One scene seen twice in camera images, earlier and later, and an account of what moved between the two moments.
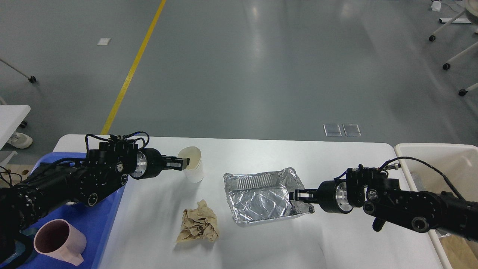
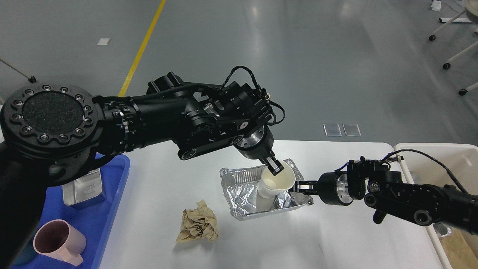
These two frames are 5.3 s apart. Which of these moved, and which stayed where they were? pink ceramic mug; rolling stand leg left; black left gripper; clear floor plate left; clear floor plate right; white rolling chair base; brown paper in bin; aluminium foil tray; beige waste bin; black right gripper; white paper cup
Moved: white paper cup; aluminium foil tray; black right gripper; black left gripper
Stayed: beige waste bin; brown paper in bin; clear floor plate right; rolling stand leg left; clear floor plate left; white rolling chair base; pink ceramic mug
